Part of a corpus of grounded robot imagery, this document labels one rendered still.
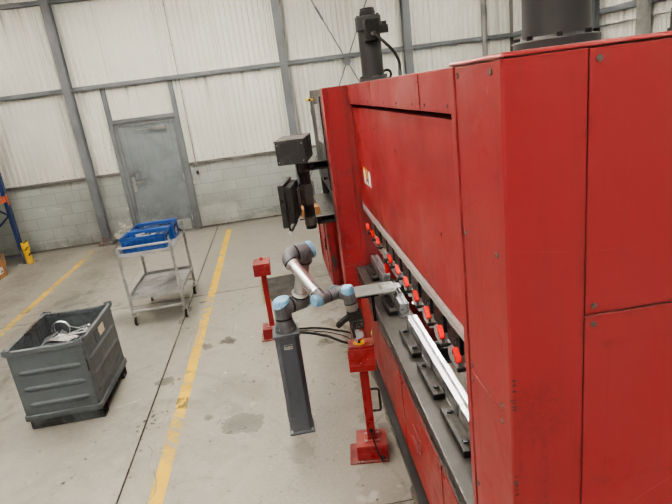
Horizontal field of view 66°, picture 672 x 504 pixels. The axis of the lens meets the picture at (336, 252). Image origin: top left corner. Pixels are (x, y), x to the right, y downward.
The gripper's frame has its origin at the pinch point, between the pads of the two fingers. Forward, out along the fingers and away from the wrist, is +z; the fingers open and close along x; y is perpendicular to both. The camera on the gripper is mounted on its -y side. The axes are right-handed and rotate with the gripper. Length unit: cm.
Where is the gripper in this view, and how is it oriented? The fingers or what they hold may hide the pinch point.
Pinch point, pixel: (355, 340)
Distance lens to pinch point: 315.6
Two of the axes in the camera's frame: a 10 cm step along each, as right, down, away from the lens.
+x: 0.2, -3.0, 9.6
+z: 2.2, 9.3, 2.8
